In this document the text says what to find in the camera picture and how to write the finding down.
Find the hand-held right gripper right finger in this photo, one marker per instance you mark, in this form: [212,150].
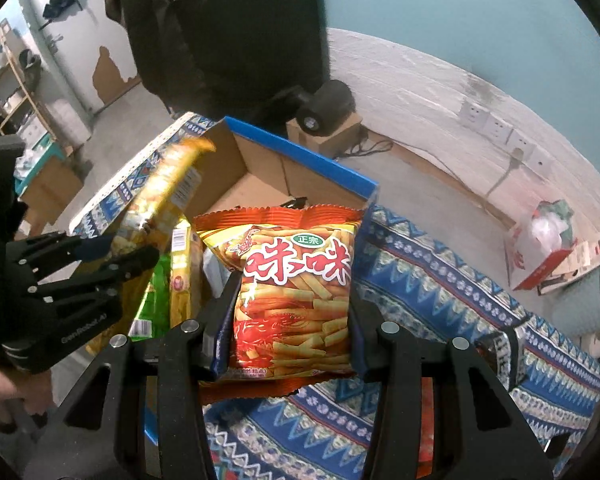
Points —
[360,350]

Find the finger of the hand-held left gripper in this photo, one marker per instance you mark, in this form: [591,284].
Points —
[130,265]
[92,249]

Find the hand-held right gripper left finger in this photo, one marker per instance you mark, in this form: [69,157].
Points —
[220,340]

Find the green snack packet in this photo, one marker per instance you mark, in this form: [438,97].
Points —
[152,305]

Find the long yellow biscuit packet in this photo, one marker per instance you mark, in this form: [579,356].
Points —
[165,185]
[182,280]

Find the silver snack packet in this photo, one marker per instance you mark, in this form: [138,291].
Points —
[212,270]

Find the orange fries snack bag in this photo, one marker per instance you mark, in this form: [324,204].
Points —
[290,285]

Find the blue cardboard box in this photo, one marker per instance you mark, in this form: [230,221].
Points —
[260,165]

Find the brown cardboard carton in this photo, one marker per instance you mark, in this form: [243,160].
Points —
[50,190]

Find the red orange snack packet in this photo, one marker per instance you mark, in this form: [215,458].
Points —
[426,420]

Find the blue patterned blanket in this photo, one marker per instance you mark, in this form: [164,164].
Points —
[430,280]

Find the small black packet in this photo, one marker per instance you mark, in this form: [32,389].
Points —
[502,355]

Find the wooden storage rack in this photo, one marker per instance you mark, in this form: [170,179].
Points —
[10,92]

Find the red white bag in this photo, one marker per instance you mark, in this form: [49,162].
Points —
[535,270]

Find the white door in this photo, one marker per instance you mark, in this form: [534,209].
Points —
[80,35]

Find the grey trash bin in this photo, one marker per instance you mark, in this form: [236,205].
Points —
[580,305]

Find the flat cardboard pieces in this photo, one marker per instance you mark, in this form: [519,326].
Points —
[575,260]

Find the black cylindrical speaker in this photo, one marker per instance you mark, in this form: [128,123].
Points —
[330,105]

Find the black folded umbrella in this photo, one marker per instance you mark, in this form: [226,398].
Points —
[62,2]

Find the dark hanging coat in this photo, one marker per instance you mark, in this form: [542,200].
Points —
[230,35]

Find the white wall socket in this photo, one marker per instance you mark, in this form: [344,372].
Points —
[471,112]
[542,160]
[496,127]
[521,144]

